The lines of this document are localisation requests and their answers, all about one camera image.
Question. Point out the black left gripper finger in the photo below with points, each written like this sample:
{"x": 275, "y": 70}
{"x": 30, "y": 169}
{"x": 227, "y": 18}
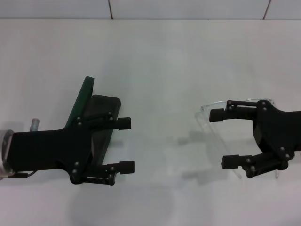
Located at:
{"x": 124, "y": 123}
{"x": 127, "y": 167}

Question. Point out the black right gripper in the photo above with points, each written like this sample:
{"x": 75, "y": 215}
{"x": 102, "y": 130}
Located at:
{"x": 277, "y": 129}

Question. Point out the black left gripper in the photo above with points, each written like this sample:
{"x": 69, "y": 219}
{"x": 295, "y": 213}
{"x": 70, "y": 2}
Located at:
{"x": 47, "y": 150}

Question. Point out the clear white glasses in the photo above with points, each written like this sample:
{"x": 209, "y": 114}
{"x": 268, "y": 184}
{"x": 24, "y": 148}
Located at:
{"x": 211, "y": 104}

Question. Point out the green glasses case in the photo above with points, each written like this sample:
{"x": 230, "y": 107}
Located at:
{"x": 84, "y": 99}

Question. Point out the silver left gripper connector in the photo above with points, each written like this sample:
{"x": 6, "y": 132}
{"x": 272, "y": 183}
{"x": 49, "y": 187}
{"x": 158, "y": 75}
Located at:
{"x": 34, "y": 124}

